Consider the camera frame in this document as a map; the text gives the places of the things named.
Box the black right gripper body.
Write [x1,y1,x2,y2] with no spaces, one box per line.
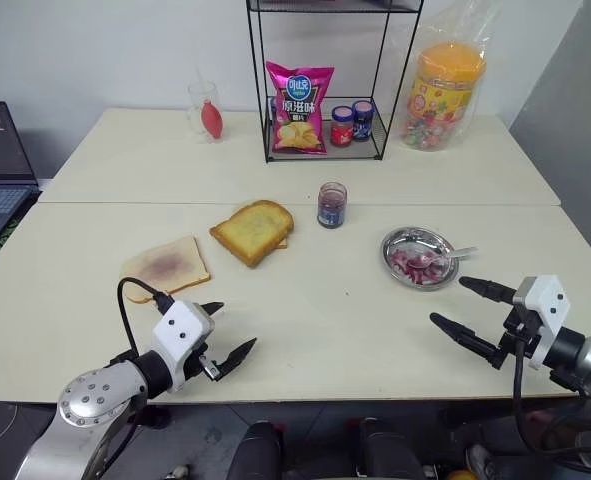
[492,301,544,371]

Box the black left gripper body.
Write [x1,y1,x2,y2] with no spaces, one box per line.
[180,302,225,391]

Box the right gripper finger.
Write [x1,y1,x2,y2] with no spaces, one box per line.
[458,275,518,306]
[428,312,500,369]

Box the metal spoon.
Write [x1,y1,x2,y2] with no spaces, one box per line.
[407,245,480,269]

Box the white bread slice with jam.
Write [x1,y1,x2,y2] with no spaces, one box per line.
[119,234,211,305]

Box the open glass jam jar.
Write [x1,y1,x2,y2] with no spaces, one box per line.
[316,182,349,230]

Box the blue lid jar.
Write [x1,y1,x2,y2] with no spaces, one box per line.
[351,100,375,144]

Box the red lid jar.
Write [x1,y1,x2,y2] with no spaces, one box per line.
[330,105,355,147]

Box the round metal plate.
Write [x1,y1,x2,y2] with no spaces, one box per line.
[380,226,460,290]

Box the dark rounded shape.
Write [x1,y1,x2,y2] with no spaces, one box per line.
[357,417,426,480]
[234,419,287,480]

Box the grey sneaker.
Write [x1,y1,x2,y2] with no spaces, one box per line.
[464,443,507,480]

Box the red rubber bulb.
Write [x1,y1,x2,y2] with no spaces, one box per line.
[199,98,225,139]

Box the candy jar with orange lid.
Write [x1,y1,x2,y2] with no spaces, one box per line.
[401,42,487,151]

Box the pink potato chips bag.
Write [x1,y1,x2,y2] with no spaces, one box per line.
[265,60,336,156]

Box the clear glass cup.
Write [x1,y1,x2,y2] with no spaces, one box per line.
[187,81,221,144]

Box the candy jar in plastic bag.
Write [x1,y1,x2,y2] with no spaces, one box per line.
[397,0,494,152]

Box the grey laptop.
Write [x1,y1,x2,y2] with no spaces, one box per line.
[0,101,42,249]

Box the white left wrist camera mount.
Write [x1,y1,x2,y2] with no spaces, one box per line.
[150,299,217,394]

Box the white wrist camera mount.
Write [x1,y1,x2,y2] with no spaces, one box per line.
[150,299,217,394]
[512,274,571,371]

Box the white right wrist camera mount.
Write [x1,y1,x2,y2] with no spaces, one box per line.
[512,274,571,371]

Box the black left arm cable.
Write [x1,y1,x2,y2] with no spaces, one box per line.
[116,277,176,362]

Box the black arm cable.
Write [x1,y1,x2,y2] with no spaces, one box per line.
[116,277,176,362]
[511,339,591,459]

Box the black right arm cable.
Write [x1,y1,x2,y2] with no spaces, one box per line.
[511,339,591,459]

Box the black wire shelf rack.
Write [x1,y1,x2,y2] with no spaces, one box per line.
[246,0,424,164]

